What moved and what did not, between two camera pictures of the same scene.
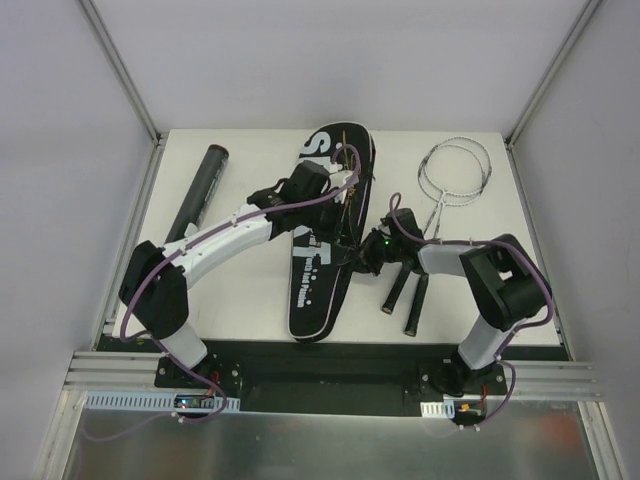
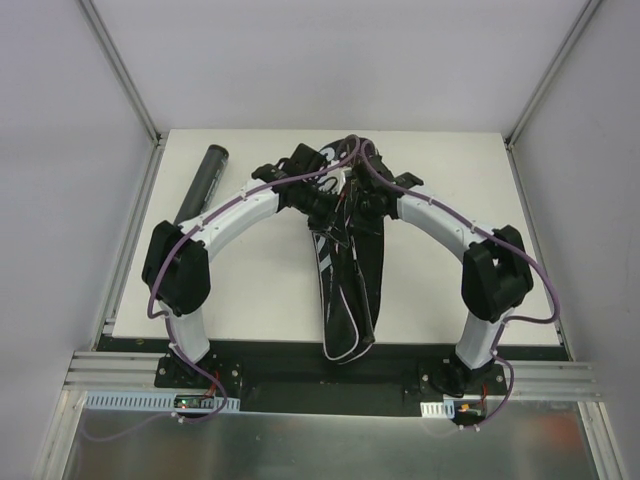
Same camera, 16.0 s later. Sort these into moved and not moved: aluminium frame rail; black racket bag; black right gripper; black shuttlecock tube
Moved: black right gripper; black racket bag
Not moved: black shuttlecock tube; aluminium frame rail
